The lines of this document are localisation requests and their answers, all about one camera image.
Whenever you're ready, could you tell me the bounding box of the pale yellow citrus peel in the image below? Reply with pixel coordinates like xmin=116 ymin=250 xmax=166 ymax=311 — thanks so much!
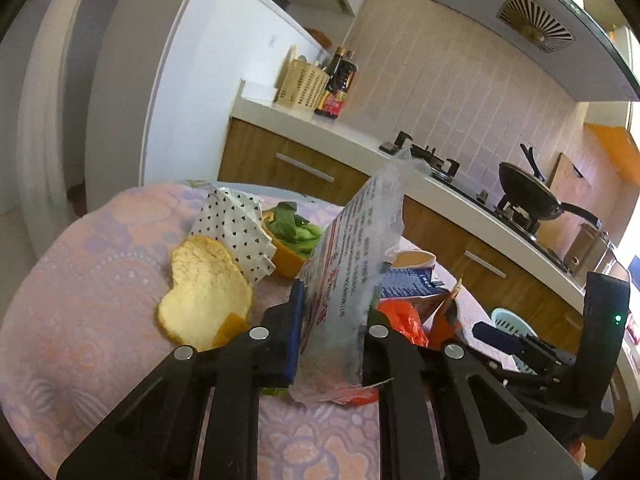
xmin=157 ymin=235 xmax=253 ymax=351

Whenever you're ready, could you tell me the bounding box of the range hood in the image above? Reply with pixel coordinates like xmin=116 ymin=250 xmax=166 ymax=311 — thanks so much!
xmin=434 ymin=0 xmax=639 ymax=102

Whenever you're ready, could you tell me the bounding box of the orange snack wrapper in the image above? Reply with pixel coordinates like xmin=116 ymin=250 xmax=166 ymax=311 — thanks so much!
xmin=426 ymin=278 xmax=464 ymax=350

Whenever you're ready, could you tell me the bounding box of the polka dot paper napkin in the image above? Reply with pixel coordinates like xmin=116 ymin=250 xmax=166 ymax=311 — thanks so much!
xmin=190 ymin=186 xmax=277 ymax=286

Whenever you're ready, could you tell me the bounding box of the red plastic bag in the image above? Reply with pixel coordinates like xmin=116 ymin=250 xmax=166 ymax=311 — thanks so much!
xmin=378 ymin=299 xmax=428 ymax=348

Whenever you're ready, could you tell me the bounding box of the wooden cutting board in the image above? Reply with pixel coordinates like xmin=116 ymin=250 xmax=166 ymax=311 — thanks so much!
xmin=536 ymin=153 xmax=604 ymax=258

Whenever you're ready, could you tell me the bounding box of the dark soy sauce bottle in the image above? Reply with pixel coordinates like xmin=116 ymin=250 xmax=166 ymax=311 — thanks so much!
xmin=314 ymin=47 xmax=358 ymax=119

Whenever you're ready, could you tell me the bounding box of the beige plastic utensil basket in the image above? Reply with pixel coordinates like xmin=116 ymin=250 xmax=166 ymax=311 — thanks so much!
xmin=274 ymin=46 xmax=329 ymax=112

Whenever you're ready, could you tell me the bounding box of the steel thermos kettle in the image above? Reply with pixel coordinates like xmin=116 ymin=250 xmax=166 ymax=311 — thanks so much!
xmin=563 ymin=222 xmax=611 ymax=288

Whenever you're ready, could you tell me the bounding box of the clear printed plastic bag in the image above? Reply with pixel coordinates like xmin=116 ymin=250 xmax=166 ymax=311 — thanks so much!
xmin=290 ymin=148 xmax=427 ymax=405

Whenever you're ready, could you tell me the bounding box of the blue white milk carton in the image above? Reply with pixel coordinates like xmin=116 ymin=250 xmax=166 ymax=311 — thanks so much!
xmin=380 ymin=268 xmax=449 ymax=299

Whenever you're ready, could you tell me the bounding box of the white refrigerator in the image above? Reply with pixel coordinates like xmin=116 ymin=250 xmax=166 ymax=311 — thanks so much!
xmin=85 ymin=0 xmax=328 ymax=209

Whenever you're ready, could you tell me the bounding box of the green bok choy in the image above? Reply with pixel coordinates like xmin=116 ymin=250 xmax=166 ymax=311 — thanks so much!
xmin=262 ymin=202 xmax=324 ymax=259

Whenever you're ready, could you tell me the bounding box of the pink floral tablecloth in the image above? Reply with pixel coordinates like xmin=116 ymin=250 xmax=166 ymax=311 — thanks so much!
xmin=0 ymin=181 xmax=501 ymax=480

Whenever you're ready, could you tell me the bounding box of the light blue trash basket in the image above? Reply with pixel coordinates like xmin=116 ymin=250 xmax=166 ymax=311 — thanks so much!
xmin=490 ymin=308 xmax=537 ymax=375

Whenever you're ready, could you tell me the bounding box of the red white paper cup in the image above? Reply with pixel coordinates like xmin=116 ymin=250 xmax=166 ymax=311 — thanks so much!
xmin=390 ymin=250 xmax=436 ymax=269

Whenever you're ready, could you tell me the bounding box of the black gas stove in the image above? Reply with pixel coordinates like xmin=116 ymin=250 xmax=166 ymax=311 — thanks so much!
xmin=410 ymin=143 xmax=570 ymax=275

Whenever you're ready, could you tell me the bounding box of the black frying pan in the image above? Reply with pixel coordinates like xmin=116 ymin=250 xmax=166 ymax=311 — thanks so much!
xmin=499 ymin=143 xmax=602 ymax=229

